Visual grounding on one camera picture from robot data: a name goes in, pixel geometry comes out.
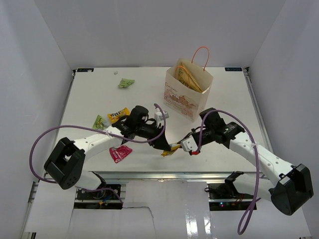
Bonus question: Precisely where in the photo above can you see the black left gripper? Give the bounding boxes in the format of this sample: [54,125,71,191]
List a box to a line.
[135,121,170,151]

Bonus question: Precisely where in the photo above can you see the yellow snack bar wrapper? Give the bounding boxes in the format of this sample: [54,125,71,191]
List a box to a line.
[161,142,181,157]

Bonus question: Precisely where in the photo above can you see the red candy packet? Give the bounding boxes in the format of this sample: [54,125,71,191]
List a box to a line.
[109,145,133,163]

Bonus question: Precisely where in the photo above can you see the yellow M&M's packet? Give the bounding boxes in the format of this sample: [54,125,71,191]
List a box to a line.
[108,108,130,123]

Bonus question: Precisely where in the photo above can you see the yellow chips bag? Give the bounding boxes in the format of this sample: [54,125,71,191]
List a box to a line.
[174,63,203,93]

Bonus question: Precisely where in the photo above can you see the green triangular snack packet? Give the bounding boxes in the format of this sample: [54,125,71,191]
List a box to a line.
[92,115,108,130]

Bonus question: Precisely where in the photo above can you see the light green snack packet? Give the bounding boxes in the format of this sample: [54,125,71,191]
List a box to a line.
[118,78,135,89]

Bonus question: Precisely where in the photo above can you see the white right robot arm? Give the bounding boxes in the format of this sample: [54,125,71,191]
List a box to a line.
[180,108,314,216]

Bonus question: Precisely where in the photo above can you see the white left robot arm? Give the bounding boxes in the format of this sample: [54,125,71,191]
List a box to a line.
[44,106,170,199]

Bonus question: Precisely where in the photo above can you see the blue label right corner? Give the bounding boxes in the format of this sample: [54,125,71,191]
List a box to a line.
[225,67,242,72]

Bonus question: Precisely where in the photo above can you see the blue label corner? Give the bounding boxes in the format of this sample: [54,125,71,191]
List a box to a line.
[225,67,242,72]
[76,68,94,73]

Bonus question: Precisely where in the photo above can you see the blue label left corner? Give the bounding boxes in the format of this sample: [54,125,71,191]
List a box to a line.
[76,68,94,73]

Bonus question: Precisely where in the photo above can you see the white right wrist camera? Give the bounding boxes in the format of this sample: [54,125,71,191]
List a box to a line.
[180,136,200,155]

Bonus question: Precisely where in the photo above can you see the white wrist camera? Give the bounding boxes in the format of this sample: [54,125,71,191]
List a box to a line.
[180,136,200,155]
[154,111,169,124]

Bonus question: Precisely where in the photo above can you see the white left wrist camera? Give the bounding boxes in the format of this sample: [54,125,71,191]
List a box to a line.
[154,111,169,124]

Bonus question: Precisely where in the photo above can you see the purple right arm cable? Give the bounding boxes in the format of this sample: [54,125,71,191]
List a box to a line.
[198,109,262,236]

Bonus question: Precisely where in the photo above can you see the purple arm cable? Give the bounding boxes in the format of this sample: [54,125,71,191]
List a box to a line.
[198,109,262,236]
[29,103,167,184]

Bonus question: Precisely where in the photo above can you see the paper bag with orange handles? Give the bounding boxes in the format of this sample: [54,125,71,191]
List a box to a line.
[163,54,213,121]

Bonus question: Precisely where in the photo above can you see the aluminium table frame rail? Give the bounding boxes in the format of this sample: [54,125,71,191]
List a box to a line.
[43,170,260,182]

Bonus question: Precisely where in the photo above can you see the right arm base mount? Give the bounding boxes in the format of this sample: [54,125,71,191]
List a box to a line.
[204,183,253,212]

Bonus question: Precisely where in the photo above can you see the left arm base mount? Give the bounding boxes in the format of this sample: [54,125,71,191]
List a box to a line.
[74,184,123,210]

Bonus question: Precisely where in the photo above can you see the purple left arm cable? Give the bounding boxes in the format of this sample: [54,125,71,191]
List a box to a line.
[29,103,167,184]

